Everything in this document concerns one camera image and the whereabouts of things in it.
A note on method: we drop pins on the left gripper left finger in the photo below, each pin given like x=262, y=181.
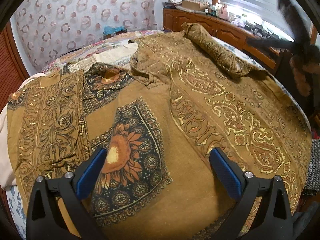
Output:
x=44, y=218

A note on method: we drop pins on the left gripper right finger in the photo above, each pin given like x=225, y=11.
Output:
x=273, y=219

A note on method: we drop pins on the brown gold patterned garment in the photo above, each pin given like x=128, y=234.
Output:
x=220, y=100

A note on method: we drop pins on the brown sunflower patterned garment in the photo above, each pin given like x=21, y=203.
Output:
x=155, y=181

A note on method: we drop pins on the right hand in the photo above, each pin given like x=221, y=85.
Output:
x=300, y=71

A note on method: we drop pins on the blue floral white blanket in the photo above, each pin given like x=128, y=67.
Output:
x=16, y=209

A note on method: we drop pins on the striped window blind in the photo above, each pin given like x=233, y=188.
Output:
x=266, y=13

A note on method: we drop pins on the pink jug on sideboard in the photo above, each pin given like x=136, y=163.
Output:
x=223, y=12

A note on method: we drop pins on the cardboard box on sideboard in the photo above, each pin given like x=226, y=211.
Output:
x=196, y=6

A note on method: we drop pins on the long wooden sideboard cabinet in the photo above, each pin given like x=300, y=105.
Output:
x=226, y=32

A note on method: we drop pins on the pink floral bed cover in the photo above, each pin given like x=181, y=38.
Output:
x=96, y=48

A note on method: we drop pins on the blue tissue box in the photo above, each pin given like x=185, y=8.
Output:
x=112, y=31

